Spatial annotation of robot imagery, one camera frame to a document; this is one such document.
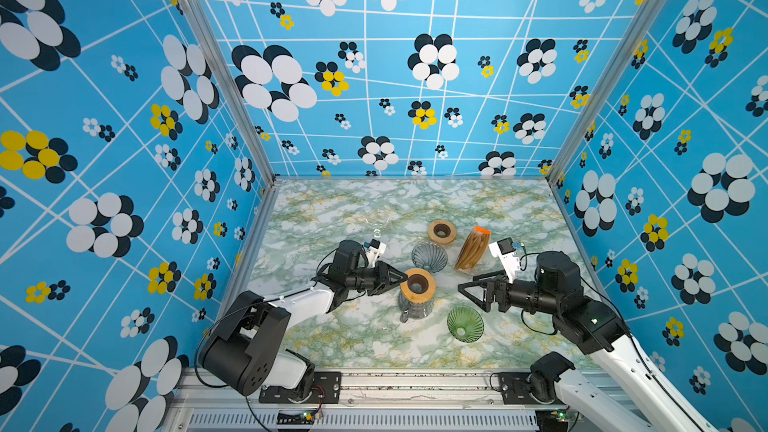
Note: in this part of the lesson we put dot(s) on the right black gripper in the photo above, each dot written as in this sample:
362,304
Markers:
501,287

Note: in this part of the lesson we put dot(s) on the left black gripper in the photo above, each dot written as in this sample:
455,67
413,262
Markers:
383,276

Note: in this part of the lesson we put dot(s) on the green glass dripper cone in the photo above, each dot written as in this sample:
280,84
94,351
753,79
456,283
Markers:
465,324

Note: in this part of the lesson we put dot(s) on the grey ribbed glass carafe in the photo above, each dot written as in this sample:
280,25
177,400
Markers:
414,311

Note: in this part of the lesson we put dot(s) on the wooden ring dripper holder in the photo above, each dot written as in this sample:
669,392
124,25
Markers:
419,287

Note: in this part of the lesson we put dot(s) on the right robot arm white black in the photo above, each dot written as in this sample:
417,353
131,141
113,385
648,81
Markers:
600,333

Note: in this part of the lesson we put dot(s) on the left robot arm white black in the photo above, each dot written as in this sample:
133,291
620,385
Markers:
244,348

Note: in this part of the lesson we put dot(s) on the grey glass dripper cone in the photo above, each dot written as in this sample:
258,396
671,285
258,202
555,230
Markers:
430,257

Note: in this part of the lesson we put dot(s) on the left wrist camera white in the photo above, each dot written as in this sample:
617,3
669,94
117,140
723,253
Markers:
373,251

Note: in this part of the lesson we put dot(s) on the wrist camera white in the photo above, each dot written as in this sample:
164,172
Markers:
373,251
506,251

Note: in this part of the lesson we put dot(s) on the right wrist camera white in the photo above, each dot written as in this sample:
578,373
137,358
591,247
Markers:
506,251

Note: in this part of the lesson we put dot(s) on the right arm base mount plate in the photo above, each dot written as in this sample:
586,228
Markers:
525,388

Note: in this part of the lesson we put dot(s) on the aluminium front rail frame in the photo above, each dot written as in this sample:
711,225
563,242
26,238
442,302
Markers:
422,400

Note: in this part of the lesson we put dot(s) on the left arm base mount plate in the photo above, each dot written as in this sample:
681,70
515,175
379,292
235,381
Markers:
319,387

